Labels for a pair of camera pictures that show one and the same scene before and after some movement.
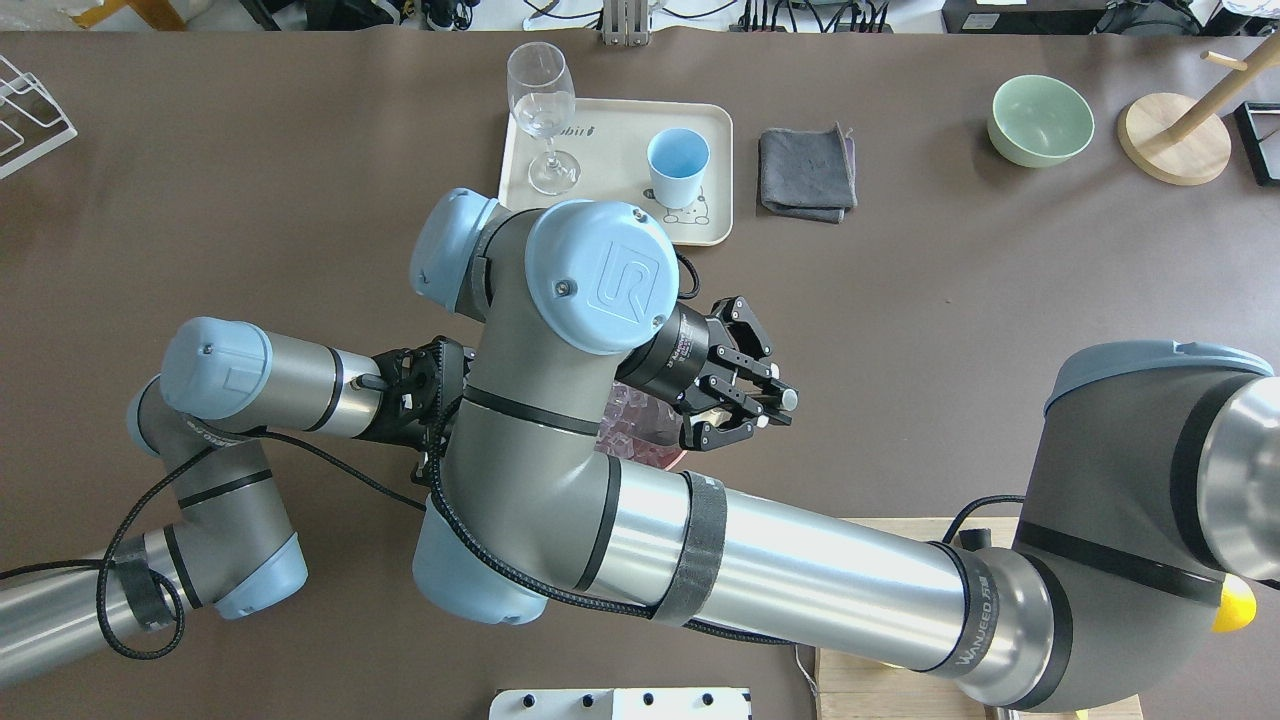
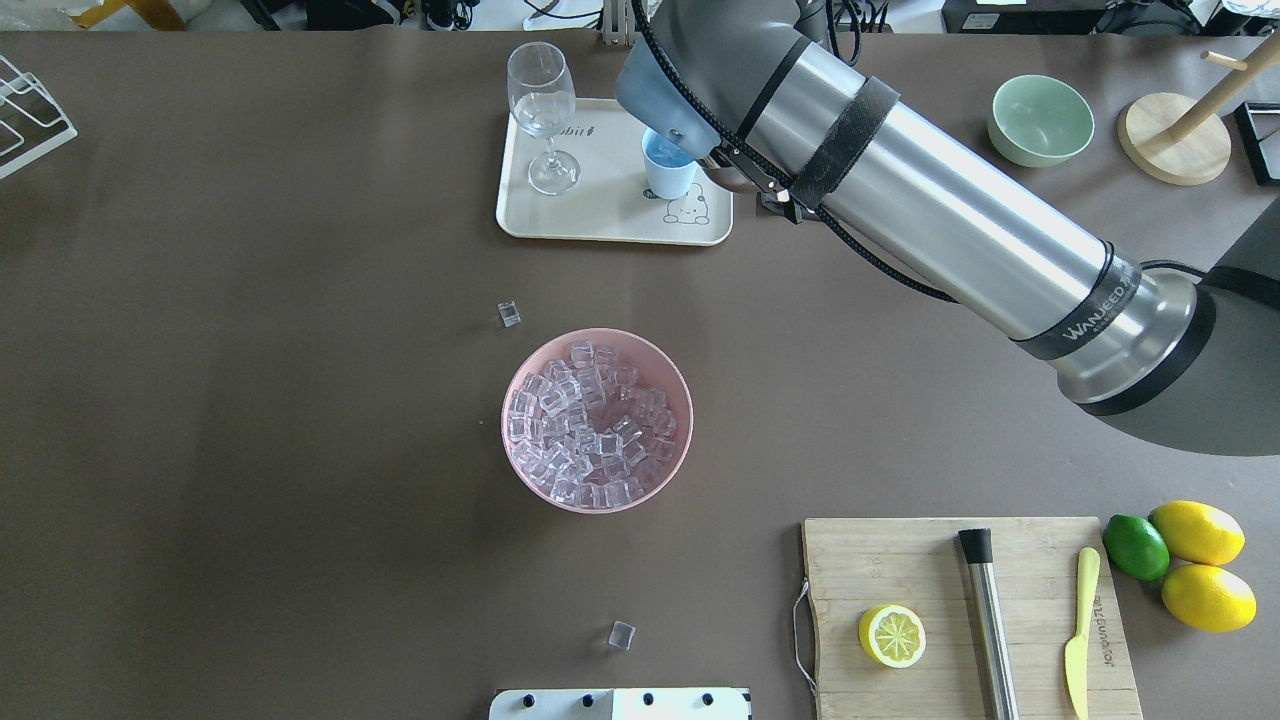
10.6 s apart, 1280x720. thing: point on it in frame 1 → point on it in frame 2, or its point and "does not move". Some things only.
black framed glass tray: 1260,122 does not move
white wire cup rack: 32,123 does not move
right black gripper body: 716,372 → 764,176
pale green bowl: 1038,121 does not move
